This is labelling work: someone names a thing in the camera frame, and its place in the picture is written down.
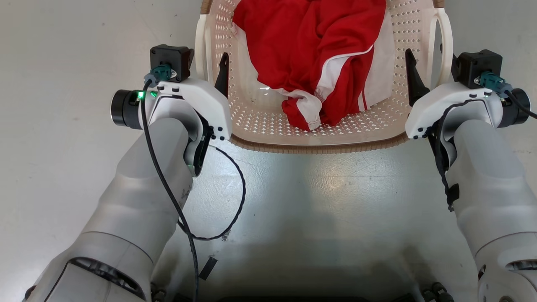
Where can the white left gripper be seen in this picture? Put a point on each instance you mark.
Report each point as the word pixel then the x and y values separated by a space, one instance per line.
pixel 201 98

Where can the beige plastic laundry basket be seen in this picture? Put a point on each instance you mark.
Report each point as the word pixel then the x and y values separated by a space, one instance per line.
pixel 268 126

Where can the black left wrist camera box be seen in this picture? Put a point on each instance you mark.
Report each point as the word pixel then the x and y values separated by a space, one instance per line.
pixel 170 56

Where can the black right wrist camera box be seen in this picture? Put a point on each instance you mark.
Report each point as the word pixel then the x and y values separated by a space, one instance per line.
pixel 478 63

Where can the red and white garment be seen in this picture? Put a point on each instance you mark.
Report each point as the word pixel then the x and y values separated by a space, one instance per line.
pixel 302 46

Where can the dark robot base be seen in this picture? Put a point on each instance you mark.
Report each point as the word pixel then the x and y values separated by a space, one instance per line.
pixel 438 292

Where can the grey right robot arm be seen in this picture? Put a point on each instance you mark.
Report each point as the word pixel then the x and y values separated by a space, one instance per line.
pixel 491 188

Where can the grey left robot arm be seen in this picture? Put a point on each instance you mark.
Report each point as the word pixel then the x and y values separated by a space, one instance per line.
pixel 138 201

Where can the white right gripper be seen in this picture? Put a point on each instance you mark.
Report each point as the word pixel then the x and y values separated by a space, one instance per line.
pixel 444 96

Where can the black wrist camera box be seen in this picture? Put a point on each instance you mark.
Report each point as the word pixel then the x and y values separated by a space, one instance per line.
pixel 170 56
pixel 478 63

